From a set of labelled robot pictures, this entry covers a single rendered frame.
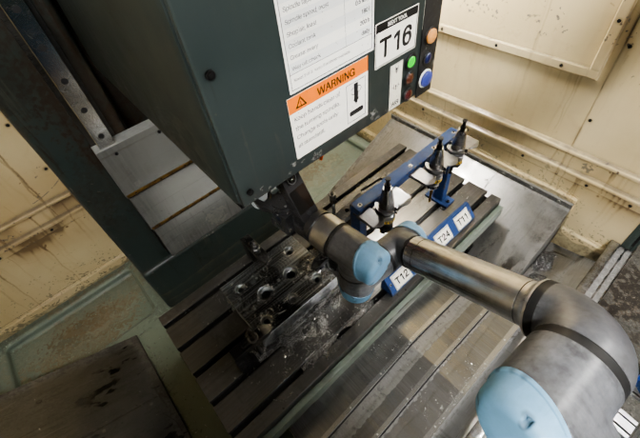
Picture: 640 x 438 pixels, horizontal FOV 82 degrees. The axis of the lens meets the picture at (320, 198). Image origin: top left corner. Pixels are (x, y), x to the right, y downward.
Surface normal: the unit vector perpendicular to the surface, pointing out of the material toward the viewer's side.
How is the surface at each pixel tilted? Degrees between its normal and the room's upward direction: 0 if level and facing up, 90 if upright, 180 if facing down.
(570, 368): 4
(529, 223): 24
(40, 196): 90
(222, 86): 90
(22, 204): 90
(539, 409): 6
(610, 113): 90
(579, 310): 30
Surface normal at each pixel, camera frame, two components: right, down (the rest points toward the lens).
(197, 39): 0.66, 0.51
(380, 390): -0.19, -0.59
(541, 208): -0.39, -0.39
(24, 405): 0.22, -0.83
